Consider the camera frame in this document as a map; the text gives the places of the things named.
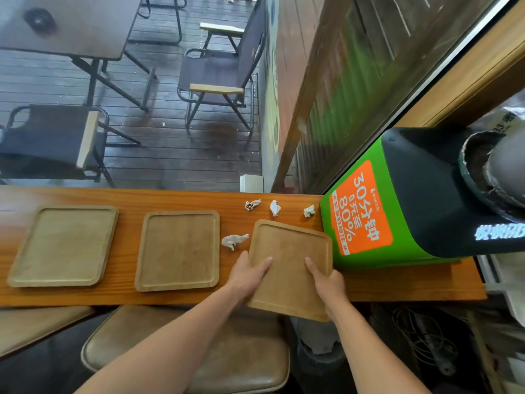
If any person's right hand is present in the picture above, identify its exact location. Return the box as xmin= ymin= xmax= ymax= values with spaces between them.
xmin=304 ymin=257 xmax=349 ymax=323

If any person's left hand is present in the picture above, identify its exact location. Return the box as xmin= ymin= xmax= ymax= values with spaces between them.
xmin=225 ymin=251 xmax=273 ymax=310

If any large tissue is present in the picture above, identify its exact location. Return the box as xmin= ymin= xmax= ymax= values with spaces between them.
xmin=221 ymin=233 xmax=250 ymax=252

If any square wooden tray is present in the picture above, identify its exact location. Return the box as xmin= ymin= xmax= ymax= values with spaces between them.
xmin=245 ymin=219 xmax=334 ymax=323
xmin=7 ymin=205 xmax=120 ymax=288
xmin=134 ymin=210 xmax=221 ymax=293

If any person's right forearm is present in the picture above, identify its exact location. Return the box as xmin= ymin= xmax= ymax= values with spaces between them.
xmin=328 ymin=303 xmax=431 ymax=394

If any person's left forearm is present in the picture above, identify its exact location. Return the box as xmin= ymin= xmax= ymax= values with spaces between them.
xmin=75 ymin=285 xmax=247 ymax=394

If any white trash bin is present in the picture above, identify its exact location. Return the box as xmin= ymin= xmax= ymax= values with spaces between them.
xmin=295 ymin=317 xmax=347 ymax=368

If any brown leather stool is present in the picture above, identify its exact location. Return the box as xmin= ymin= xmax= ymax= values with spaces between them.
xmin=0 ymin=306 xmax=96 ymax=358
xmin=81 ymin=305 xmax=291 ymax=394

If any orange wooden table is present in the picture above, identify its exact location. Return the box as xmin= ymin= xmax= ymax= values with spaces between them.
xmin=0 ymin=185 xmax=488 ymax=307

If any small white outdoor box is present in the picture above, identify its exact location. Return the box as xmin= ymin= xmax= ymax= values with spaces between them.
xmin=240 ymin=174 xmax=265 ymax=193

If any green black charging station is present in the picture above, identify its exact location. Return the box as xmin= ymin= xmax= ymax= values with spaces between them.
xmin=319 ymin=126 xmax=525 ymax=271

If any black folding armchair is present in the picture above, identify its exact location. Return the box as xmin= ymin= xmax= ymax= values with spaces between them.
xmin=177 ymin=0 xmax=267 ymax=134
xmin=0 ymin=104 xmax=141 ymax=188
xmin=129 ymin=0 xmax=188 ymax=47

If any white printed carton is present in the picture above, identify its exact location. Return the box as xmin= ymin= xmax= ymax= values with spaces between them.
xmin=490 ymin=100 xmax=525 ymax=134

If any dark outdoor folding table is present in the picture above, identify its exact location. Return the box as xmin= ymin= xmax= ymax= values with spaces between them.
xmin=0 ymin=0 xmax=158 ymax=112

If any black ashtray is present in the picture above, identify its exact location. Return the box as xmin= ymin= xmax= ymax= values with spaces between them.
xmin=22 ymin=8 xmax=58 ymax=36

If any tangle of cables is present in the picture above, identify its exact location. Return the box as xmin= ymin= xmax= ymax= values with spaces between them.
xmin=392 ymin=307 xmax=460 ymax=374

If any wooden window frame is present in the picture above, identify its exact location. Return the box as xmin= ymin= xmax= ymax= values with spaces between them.
xmin=393 ymin=0 xmax=525 ymax=128

